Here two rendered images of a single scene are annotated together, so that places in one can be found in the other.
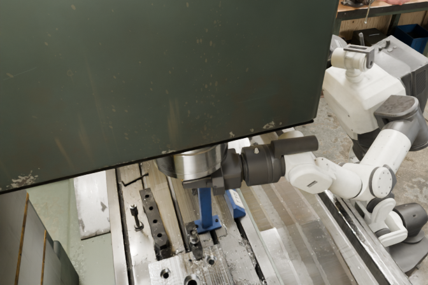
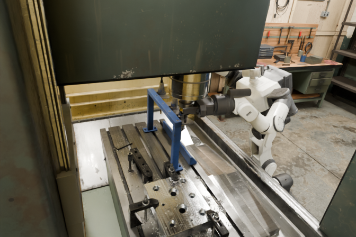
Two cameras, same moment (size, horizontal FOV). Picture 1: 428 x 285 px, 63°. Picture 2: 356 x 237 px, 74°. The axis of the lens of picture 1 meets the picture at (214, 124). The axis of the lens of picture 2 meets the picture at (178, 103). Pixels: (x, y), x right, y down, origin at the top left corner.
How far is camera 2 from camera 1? 41 cm
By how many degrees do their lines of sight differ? 16
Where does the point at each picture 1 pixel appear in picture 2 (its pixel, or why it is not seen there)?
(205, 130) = (211, 61)
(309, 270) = (235, 197)
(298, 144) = (241, 91)
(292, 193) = (217, 158)
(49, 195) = not seen: hidden behind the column
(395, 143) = (281, 107)
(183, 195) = (156, 154)
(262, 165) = (224, 101)
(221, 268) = (189, 184)
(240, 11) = (234, 0)
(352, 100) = (254, 92)
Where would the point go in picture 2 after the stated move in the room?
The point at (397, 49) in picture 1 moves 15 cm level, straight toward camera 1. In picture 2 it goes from (273, 70) to (273, 76)
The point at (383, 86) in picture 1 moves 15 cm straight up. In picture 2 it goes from (269, 85) to (276, 61)
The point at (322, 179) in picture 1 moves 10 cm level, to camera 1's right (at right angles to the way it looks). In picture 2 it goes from (254, 111) to (276, 110)
